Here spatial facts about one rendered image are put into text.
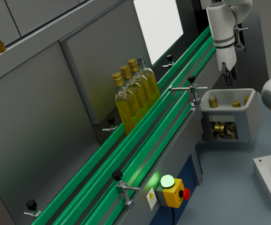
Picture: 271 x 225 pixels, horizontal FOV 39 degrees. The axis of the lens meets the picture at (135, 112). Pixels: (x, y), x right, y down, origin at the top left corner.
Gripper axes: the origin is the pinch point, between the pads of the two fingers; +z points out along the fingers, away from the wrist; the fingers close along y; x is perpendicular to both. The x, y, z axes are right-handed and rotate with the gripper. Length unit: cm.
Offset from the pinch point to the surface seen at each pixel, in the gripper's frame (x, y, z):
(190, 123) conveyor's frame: -10.5, 24.2, 7.1
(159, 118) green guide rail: -19.9, 29.8, 1.0
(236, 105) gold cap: 0.5, 1.6, 12.2
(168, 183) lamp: -5, 58, 8
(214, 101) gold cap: -11.0, -2.5, 12.4
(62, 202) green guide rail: -28, 81, -1
